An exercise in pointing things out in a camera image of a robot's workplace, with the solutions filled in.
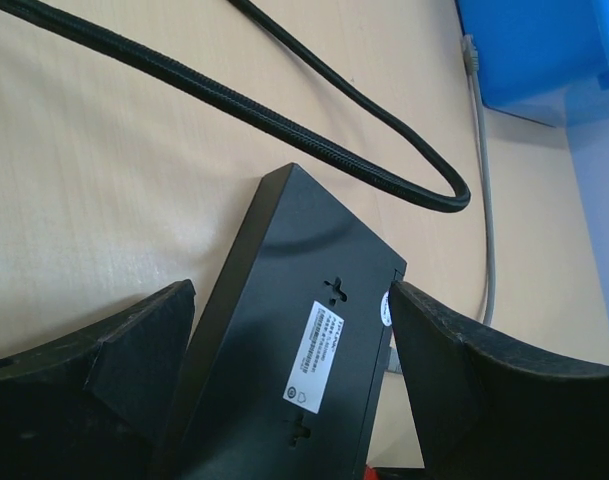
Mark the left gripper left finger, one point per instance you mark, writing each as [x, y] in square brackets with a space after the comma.
[95, 403]

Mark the blue plastic bin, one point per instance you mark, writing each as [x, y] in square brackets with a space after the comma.
[542, 60]

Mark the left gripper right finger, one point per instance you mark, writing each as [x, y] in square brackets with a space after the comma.
[488, 406]

